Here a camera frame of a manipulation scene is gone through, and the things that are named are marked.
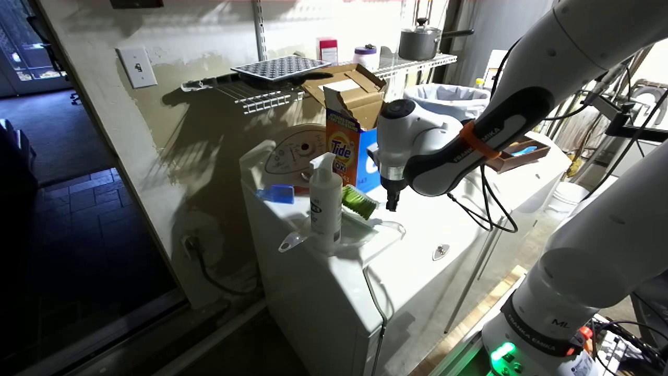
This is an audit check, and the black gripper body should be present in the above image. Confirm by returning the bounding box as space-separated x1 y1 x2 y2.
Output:
379 176 410 201

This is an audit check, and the green robot base part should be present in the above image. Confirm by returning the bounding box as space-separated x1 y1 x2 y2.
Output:
487 340 529 376

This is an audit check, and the blue orange detergent box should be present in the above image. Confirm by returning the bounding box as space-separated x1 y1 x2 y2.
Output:
301 62 388 196

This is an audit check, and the white spray bottle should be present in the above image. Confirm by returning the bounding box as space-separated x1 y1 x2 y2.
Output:
307 152 345 255

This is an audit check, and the white washing machine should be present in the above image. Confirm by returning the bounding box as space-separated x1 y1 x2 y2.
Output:
238 131 576 376

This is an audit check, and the bin with white liner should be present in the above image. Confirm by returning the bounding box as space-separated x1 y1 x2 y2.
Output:
403 81 492 124

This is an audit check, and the thin metal rod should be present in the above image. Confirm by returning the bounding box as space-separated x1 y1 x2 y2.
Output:
443 215 507 335

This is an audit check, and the small blue cloth pad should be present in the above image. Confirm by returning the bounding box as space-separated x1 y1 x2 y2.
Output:
261 182 296 208

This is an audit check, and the white jar with purple lid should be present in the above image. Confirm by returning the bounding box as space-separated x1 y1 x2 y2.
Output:
353 41 381 74

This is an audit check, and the light wooden plank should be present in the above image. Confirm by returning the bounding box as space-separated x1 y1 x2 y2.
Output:
410 264 531 376

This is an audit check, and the brown wooden tray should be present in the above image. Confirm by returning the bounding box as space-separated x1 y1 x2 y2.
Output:
487 134 552 173

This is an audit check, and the grey kettle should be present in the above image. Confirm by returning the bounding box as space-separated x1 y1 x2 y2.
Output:
397 16 475 62

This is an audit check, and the pink white container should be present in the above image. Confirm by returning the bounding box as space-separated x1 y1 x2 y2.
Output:
318 37 341 70

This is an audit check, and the checkered calibration board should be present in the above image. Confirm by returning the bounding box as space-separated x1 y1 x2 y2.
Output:
229 52 329 84

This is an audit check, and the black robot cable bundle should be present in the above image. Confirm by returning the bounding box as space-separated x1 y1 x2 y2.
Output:
444 163 522 236

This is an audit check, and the orange cable strap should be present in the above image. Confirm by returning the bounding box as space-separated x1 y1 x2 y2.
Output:
457 120 500 162

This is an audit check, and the black power cable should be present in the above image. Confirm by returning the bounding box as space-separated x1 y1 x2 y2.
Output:
182 235 264 299

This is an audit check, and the metal shelf rail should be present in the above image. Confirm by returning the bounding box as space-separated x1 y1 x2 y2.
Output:
251 0 272 62

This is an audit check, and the black metal bracket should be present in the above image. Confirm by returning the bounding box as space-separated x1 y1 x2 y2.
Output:
604 102 668 146

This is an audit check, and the tangled cables pile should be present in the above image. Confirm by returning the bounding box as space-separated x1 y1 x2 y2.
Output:
574 316 668 376

